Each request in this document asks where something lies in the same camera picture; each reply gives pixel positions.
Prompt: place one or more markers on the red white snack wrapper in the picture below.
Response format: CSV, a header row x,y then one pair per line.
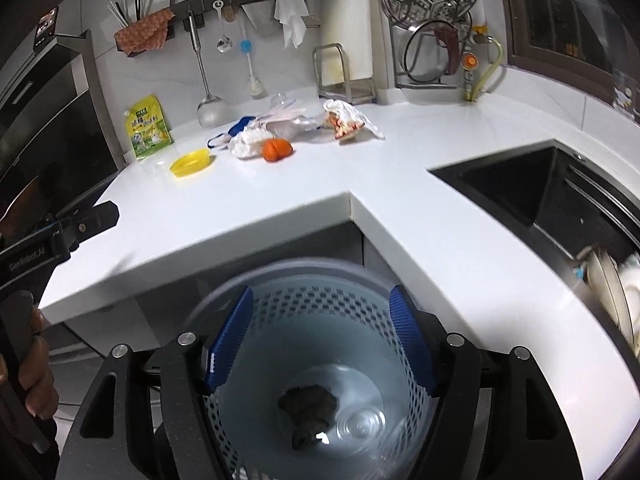
x,y
347,121

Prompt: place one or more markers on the small black wall device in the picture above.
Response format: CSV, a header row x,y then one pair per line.
x,y
46,27

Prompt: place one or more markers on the orange patterned cloth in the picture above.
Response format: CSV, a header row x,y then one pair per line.
x,y
145,32

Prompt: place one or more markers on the gas valve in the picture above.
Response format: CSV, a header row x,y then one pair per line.
x,y
470,62

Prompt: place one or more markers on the orange peel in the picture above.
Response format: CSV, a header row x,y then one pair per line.
x,y
277,151

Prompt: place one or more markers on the white plastic bag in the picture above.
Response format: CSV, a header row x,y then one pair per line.
x,y
247,141

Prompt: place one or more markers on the black built-in oven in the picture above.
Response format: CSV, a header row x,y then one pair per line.
x,y
45,130

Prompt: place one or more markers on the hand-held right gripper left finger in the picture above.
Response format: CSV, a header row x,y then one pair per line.
x,y
230,340

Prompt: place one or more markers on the metal dish rack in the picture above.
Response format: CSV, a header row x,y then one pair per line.
x,y
400,60

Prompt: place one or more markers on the grey perforated trash bin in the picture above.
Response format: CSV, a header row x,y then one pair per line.
x,y
320,320

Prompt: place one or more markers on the steel skimmer ladle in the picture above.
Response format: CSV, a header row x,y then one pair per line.
x,y
210,110

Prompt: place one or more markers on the dark crumpled scrap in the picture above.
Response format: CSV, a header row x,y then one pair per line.
x,y
307,402

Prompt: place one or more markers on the yellow plastic lid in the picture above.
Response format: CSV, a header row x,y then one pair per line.
x,y
192,164

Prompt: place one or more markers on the metal cutting board rack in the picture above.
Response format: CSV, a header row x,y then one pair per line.
x,y
345,87

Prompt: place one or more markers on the black kitchen sink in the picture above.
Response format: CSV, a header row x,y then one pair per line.
x,y
515,195

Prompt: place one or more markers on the glass pot lid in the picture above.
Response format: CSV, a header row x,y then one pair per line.
x,y
422,60

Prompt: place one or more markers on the blue white bottle brush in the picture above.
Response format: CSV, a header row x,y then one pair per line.
x,y
255,85

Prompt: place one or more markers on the dark framed window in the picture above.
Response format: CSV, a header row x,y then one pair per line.
x,y
550,10

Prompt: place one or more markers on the bundle of chopsticks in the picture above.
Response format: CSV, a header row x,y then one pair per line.
x,y
132,2

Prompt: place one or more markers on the green yellow seasoning pouch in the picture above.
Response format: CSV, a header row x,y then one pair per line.
x,y
147,130

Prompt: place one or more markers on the white hanging cloth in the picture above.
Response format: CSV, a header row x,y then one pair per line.
x,y
292,15

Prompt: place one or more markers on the person's left hand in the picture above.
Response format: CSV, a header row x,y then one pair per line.
x,y
40,385

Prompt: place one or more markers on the small steel spoon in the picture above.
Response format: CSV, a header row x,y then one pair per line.
x,y
223,44

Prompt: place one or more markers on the stack of white dishes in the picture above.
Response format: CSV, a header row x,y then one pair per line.
x,y
612,290

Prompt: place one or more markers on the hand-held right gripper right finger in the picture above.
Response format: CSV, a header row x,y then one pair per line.
x,y
410,340

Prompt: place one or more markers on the brown utensil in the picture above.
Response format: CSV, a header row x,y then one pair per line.
x,y
450,47

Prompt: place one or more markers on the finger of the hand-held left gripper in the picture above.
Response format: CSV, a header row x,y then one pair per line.
x,y
95,217

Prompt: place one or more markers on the clear plastic cup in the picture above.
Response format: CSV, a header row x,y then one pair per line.
x,y
362,425

